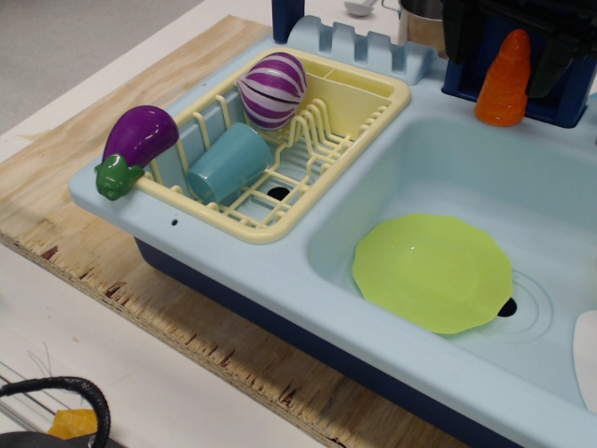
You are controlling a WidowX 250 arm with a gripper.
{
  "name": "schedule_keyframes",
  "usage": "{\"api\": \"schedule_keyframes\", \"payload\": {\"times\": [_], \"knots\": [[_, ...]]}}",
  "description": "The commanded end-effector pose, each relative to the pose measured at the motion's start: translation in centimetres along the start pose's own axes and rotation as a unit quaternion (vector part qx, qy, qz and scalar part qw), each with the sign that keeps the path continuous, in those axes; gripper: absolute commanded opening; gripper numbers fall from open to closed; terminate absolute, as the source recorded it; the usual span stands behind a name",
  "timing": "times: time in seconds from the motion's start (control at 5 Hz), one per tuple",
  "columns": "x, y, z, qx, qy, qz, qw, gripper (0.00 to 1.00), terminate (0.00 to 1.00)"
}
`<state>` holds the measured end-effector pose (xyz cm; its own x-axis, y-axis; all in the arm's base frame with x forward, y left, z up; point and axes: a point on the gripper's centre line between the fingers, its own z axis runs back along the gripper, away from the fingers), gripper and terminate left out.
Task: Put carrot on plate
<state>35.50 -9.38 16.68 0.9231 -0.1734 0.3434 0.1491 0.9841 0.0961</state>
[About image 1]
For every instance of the purple toy eggplant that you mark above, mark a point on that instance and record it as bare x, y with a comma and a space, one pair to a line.
139, 136

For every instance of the purple striped toy onion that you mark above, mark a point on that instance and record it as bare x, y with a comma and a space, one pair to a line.
272, 90

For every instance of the light blue toy sink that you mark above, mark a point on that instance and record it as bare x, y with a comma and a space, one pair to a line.
510, 382

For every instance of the lime green plastic plate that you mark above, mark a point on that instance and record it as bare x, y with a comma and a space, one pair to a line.
437, 272

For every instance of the cream plastic dish rack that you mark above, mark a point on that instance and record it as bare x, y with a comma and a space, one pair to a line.
345, 108

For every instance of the dark blue faucet block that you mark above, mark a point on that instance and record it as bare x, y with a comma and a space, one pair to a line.
563, 106

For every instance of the white object at right edge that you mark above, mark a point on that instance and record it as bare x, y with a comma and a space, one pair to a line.
584, 357

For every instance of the yellow object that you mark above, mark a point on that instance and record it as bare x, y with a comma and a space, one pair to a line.
69, 424

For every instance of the teal plastic cup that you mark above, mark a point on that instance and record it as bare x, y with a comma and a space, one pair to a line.
235, 160

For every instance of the stainless steel pot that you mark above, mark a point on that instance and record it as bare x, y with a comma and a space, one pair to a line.
420, 21

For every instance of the orange toy carrot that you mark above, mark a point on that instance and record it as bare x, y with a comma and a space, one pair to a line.
502, 100

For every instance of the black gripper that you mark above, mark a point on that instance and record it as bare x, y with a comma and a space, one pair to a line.
563, 23

